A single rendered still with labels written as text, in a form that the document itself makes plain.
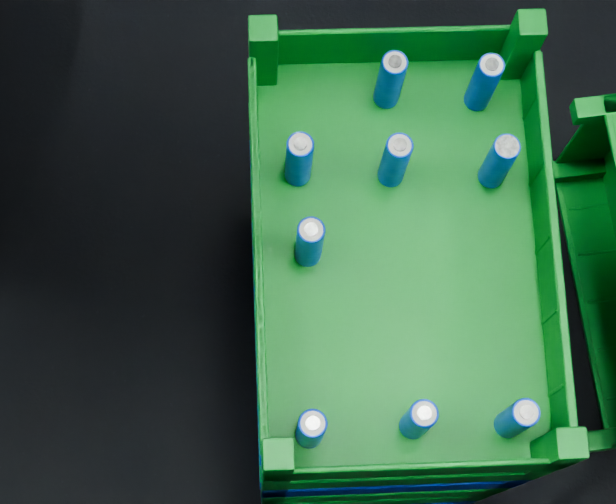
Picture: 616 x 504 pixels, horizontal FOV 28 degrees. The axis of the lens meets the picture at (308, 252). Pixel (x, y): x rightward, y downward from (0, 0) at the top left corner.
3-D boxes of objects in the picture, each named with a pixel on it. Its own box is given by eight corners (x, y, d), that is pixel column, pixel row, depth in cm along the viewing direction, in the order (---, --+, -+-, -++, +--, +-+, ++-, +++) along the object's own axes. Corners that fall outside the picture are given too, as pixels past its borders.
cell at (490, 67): (462, 88, 90) (477, 51, 84) (487, 87, 91) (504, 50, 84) (464, 111, 90) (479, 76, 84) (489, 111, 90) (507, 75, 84)
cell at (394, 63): (372, 85, 90) (380, 48, 84) (397, 85, 90) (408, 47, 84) (373, 109, 90) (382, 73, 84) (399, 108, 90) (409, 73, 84)
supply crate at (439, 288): (247, 62, 91) (246, 13, 83) (523, 55, 92) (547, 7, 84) (260, 482, 83) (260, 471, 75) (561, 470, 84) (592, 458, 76)
